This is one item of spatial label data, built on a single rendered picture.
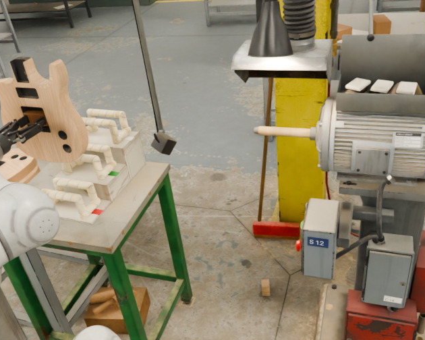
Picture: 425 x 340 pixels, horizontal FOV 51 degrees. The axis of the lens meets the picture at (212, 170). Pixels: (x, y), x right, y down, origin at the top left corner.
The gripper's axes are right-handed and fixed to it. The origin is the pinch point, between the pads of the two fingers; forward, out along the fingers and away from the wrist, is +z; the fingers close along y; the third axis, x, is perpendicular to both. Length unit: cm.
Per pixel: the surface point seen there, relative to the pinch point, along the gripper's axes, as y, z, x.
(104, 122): 5.9, 29.5, -15.6
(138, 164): 14, 36, -40
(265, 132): 78, 25, -11
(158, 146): 69, -30, 14
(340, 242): 108, 1, -35
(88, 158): 6.1, 13.7, -23.8
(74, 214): 3.7, -0.7, -42.4
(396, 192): 123, 18, -25
